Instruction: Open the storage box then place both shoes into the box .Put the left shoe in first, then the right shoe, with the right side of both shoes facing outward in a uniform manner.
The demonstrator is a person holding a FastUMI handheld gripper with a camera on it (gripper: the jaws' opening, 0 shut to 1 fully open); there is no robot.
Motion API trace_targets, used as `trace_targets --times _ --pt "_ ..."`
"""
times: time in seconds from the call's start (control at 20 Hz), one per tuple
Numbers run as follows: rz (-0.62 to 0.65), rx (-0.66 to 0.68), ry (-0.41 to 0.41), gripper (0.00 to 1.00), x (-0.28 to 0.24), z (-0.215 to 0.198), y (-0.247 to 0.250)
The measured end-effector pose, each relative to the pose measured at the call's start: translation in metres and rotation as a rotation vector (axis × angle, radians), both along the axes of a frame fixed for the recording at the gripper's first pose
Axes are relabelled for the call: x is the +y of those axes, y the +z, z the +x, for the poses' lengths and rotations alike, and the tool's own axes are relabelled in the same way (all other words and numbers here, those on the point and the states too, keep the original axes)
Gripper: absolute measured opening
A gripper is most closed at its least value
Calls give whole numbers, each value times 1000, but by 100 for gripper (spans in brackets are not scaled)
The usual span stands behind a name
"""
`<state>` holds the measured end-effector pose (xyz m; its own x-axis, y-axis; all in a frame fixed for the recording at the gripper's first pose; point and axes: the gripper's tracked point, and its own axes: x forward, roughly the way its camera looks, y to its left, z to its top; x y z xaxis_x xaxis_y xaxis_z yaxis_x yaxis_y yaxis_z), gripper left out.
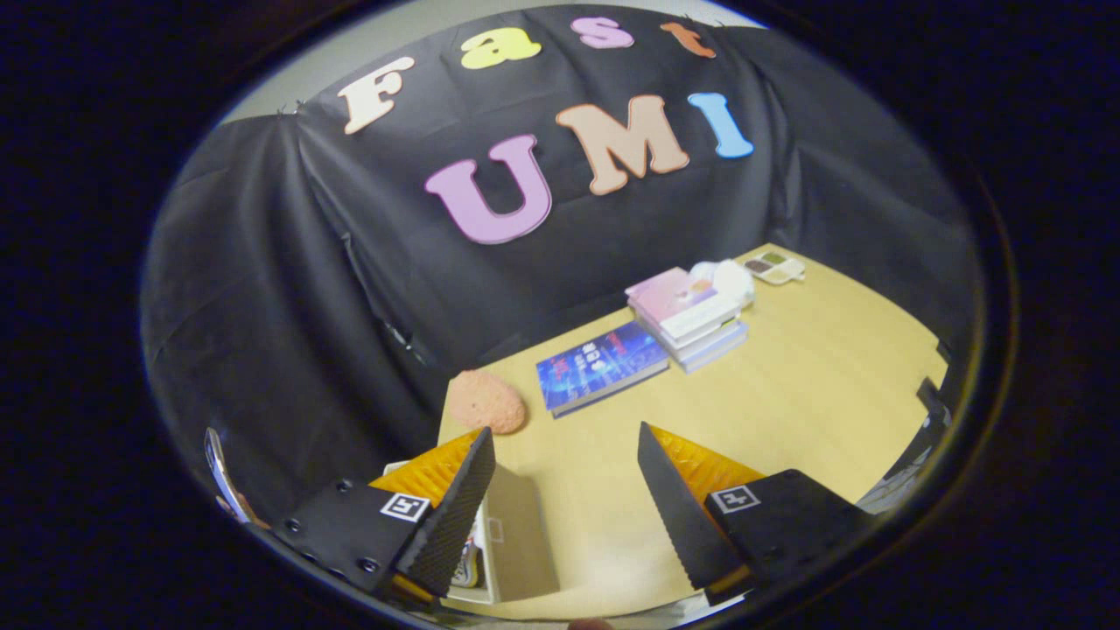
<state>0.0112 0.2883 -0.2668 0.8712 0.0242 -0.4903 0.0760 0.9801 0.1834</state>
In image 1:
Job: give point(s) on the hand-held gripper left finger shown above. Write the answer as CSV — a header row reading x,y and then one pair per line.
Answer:
x,y
459,516

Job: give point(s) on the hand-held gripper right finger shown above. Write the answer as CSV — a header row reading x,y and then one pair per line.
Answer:
x,y
674,507

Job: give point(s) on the white canvas shoe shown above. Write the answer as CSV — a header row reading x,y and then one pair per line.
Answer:
x,y
468,564

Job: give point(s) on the beige storage box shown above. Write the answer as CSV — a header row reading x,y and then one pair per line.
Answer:
x,y
521,542

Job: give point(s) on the orange sponge ball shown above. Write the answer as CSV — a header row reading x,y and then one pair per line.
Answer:
x,y
486,402

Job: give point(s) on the pale blue cover book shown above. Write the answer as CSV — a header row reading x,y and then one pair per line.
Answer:
x,y
717,352

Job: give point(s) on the white cover book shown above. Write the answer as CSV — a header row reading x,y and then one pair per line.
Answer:
x,y
709,337

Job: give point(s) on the pink cover book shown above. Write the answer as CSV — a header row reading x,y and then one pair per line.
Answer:
x,y
678,297

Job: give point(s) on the white plush ball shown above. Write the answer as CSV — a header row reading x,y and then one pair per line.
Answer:
x,y
731,280

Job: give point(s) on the small colour palette card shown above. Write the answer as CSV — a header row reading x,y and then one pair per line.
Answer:
x,y
774,267

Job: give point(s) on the black backdrop cloth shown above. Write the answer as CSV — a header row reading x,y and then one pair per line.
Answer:
x,y
306,289

